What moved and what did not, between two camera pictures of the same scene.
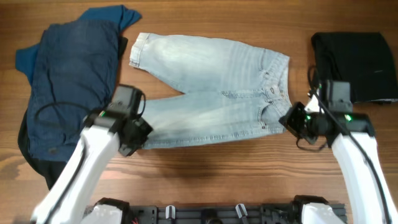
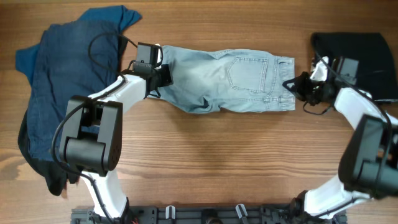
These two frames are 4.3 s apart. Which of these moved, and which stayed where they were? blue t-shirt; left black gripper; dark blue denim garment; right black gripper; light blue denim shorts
Moved: left black gripper; right black gripper; light blue denim shorts
Stayed: dark blue denim garment; blue t-shirt
